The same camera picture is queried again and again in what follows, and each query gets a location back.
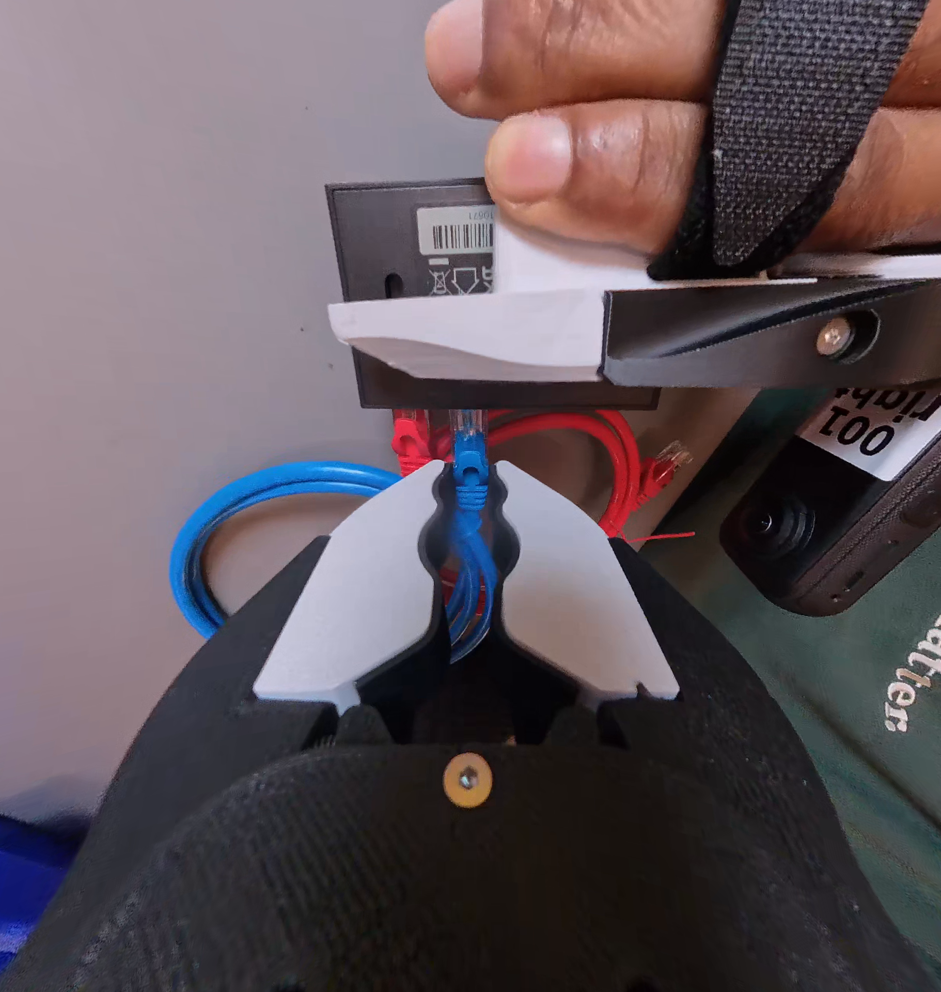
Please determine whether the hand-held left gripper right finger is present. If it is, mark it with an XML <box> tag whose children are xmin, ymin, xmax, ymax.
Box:
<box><xmin>488</xmin><ymin>460</ymin><xmax>682</xmax><ymax>704</ymax></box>

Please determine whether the blue plastic bin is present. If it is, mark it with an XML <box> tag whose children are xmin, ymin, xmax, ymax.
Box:
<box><xmin>0</xmin><ymin>806</ymin><xmax>86</xmax><ymax>992</ymax></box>

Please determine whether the black network switch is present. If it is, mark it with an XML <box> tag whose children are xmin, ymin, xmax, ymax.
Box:
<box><xmin>325</xmin><ymin>178</ymin><xmax>663</xmax><ymax>412</ymax></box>

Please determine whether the black camera with label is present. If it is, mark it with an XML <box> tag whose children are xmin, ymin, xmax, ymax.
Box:
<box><xmin>641</xmin><ymin>387</ymin><xmax>941</xmax><ymax>992</ymax></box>

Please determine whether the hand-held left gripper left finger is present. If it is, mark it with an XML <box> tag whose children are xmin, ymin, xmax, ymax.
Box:
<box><xmin>252</xmin><ymin>460</ymin><xmax>451</xmax><ymax>711</ymax></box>

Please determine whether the red ethernet cable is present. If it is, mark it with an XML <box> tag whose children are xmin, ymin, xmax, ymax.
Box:
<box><xmin>391</xmin><ymin>408</ymin><xmax>696</xmax><ymax>544</ymax></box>

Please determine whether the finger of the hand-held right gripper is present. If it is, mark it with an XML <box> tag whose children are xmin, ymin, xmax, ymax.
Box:
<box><xmin>327</xmin><ymin>287</ymin><xmax>607</xmax><ymax>384</ymax></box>

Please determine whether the person's right hand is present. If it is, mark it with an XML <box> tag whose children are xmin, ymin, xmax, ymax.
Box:
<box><xmin>424</xmin><ymin>0</ymin><xmax>941</xmax><ymax>268</ymax></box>

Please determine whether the blue ethernet cable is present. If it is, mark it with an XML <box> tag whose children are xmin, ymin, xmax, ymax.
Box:
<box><xmin>168</xmin><ymin>407</ymin><xmax>510</xmax><ymax>668</ymax></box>

